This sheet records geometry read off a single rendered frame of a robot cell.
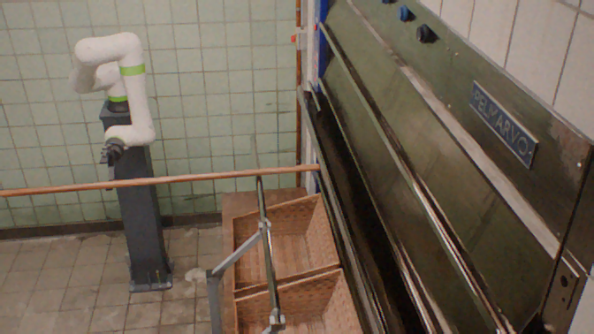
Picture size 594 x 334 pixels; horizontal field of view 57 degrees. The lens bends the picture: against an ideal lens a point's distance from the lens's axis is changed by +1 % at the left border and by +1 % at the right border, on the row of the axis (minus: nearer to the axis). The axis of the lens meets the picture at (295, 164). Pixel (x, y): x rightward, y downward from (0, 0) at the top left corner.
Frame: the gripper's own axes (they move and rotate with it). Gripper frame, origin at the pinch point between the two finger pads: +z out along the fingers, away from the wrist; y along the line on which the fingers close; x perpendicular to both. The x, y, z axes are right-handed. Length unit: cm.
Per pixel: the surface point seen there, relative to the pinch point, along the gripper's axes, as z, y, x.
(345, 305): 50, 40, -94
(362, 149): 46, -30, -98
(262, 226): 42, 3, -62
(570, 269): 155, -72, -97
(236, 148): -120, 58, -58
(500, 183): 131, -71, -99
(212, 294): 42, 34, -41
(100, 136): -121, 43, 28
